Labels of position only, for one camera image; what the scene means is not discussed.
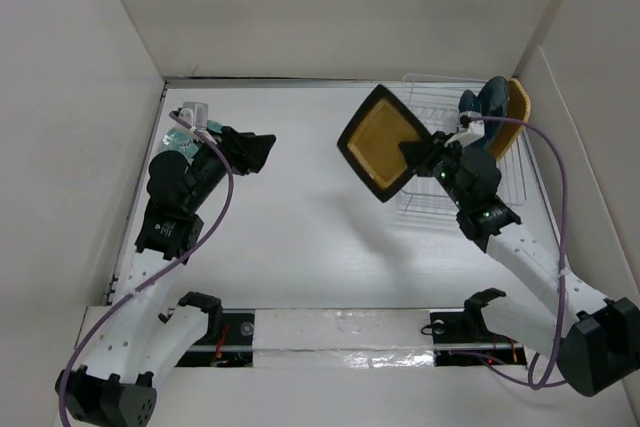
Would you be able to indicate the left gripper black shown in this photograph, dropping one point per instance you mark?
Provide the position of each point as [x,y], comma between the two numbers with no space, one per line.
[243,150]

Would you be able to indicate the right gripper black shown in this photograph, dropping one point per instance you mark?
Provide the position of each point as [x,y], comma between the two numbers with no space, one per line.
[420,153]

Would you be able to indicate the brown black square plate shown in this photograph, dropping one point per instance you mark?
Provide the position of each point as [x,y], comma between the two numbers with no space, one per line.
[370,143]

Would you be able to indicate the dark blue leaf-shaped plate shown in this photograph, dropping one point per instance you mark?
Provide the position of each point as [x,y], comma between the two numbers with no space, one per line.
[469,104]

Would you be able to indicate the red teal floral round plate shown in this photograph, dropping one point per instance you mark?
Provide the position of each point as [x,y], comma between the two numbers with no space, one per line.
[178,140]

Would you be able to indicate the teal round plate white blossoms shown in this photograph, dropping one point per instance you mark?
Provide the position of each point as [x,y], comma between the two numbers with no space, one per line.
[493,100]

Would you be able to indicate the woven bamboo square plate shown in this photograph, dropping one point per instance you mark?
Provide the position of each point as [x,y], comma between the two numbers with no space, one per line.
[508,128]

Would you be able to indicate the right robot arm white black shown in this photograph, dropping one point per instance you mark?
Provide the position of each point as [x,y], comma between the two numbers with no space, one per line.
[592,340]

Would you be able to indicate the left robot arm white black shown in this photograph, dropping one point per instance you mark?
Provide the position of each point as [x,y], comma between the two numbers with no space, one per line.
[114,373]

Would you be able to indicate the white wire dish rack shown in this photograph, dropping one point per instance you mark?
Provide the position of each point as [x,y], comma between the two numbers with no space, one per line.
[434,101]

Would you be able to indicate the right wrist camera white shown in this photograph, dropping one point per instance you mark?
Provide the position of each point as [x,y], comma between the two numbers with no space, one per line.
[470,129]

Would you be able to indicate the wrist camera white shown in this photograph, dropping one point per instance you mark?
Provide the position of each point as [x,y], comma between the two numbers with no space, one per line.
[195,114]
[470,129]

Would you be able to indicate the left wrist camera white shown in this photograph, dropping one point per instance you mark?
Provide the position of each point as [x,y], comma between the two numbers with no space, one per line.
[195,114]

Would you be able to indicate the aluminium base rail with mounts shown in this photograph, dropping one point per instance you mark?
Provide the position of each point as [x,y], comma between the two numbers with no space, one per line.
[351,338]

